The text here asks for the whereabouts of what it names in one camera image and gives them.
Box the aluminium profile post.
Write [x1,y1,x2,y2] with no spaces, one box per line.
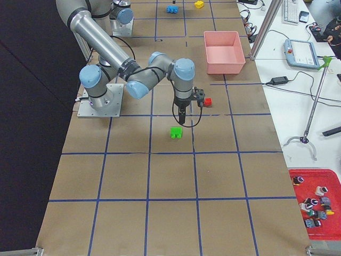
[249,0,282,61]

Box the yellow toy block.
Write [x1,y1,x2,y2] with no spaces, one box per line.
[194,1,205,9]

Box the red plastic tray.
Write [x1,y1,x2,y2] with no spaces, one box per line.
[289,169,340,241]

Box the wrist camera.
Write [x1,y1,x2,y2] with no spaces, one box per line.
[192,87,205,108]

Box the blue toy block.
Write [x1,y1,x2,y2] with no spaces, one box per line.
[166,5,178,14]

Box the white keyboard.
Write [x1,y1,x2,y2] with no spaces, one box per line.
[282,0,299,25]

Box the metal reacher grabber tool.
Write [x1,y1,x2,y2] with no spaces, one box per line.
[283,56,332,161]

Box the black table power brick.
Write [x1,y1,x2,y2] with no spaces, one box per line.
[269,76,289,85]

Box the teach pendant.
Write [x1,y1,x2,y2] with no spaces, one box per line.
[283,39,320,69]

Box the usb hub with cables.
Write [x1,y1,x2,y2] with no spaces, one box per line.
[240,10,258,43]

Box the pink plastic box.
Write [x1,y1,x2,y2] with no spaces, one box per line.
[204,31,246,75]

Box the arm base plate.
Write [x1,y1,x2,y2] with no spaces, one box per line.
[110,19,134,37]
[77,83,124,118]

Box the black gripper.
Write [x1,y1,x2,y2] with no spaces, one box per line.
[174,97,191,125]

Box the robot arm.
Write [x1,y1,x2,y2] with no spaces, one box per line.
[56,1,198,125]
[109,0,134,31]

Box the red toy block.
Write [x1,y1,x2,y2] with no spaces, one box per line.
[204,98,213,107]

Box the green toy block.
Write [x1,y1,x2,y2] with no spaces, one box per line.
[170,127,183,139]

